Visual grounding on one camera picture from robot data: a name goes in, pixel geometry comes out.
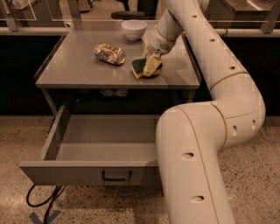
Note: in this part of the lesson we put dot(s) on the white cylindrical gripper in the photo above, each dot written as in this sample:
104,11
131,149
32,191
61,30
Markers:
159,44

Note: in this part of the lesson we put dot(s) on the green and yellow sponge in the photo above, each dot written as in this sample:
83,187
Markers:
137,68

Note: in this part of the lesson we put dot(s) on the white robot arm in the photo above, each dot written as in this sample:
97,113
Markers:
189,136

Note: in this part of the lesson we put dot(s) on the grey metal counter cabinet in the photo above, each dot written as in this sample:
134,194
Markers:
74,65

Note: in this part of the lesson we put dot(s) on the grey open top drawer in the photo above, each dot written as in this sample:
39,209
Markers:
79,147

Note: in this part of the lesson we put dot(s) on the white ceramic bowl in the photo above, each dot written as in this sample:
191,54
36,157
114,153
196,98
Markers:
134,29

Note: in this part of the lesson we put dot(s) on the crushed soda can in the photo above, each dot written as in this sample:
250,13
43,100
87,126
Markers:
110,54

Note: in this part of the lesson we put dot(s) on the black office chair base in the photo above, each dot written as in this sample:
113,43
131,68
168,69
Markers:
127,13

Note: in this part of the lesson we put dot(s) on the white horizontal rail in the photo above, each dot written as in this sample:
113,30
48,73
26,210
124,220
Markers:
52,31

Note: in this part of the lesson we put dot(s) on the black drawer handle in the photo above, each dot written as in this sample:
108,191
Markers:
116,176

